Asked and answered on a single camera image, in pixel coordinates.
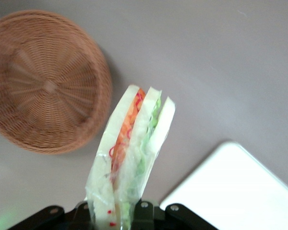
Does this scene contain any brown round wicker basket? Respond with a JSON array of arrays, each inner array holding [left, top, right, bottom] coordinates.
[[0, 9, 114, 155]]

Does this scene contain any beige rectangular tray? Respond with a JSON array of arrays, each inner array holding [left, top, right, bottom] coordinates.
[[159, 140, 288, 230]]

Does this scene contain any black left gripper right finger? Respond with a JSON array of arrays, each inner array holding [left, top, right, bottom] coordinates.
[[131, 200, 217, 230]]

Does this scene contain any triangle sandwich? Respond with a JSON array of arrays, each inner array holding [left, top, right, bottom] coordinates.
[[84, 84, 177, 230]]

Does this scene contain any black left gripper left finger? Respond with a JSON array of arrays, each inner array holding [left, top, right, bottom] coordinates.
[[6, 202, 95, 230]]

